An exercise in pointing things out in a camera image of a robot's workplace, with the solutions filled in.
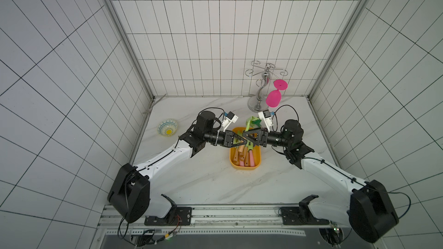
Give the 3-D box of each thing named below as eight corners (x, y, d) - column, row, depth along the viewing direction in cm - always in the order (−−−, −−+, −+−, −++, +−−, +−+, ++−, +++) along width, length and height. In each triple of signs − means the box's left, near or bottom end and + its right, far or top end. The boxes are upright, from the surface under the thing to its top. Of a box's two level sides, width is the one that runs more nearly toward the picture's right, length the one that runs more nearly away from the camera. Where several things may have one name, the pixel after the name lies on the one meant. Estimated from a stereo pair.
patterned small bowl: (157, 136, 101) (155, 131, 97) (161, 123, 107) (159, 119, 103) (175, 136, 101) (174, 132, 97) (178, 123, 107) (177, 119, 104)
